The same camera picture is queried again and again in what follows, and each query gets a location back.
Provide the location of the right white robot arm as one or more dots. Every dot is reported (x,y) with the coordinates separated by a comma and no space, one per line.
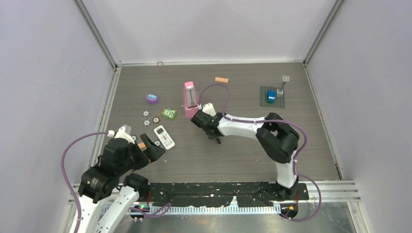
(277,138)

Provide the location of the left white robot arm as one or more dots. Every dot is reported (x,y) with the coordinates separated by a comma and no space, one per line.
(95,188)

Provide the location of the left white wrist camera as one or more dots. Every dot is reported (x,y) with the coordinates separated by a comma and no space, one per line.
(123,133)

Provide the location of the wooden block near left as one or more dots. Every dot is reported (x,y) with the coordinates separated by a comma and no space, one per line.
(142,146)

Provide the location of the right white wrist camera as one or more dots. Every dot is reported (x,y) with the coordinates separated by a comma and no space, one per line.
(207,108)

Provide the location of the grey lego tower piece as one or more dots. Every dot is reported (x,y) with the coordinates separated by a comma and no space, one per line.
(280,90)

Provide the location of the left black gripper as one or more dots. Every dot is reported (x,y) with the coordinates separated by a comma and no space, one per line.
(152,152)

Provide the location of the blue lego brick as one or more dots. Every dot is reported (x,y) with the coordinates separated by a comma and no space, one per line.
(271,96)

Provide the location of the white remote control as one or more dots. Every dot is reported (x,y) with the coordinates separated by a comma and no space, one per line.
(164,137)

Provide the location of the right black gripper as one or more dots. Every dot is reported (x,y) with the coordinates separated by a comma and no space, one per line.
(214,138)

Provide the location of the wooden block far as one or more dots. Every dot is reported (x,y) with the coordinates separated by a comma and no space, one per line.
(221,80)

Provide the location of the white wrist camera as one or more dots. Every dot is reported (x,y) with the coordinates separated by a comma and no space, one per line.
(207,108)
(123,133)

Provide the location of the grey lego baseplate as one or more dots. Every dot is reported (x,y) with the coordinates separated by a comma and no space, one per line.
(279,102)

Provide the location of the wooden block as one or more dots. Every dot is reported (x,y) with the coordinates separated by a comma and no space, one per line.
(142,146)
(221,80)

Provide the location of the pink metronome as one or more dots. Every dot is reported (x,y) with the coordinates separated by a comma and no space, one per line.
(190,100)

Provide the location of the purple round toy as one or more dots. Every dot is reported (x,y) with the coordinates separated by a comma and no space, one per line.
(152,99)

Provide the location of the green monster toy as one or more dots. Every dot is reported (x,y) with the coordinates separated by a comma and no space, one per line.
(169,113)

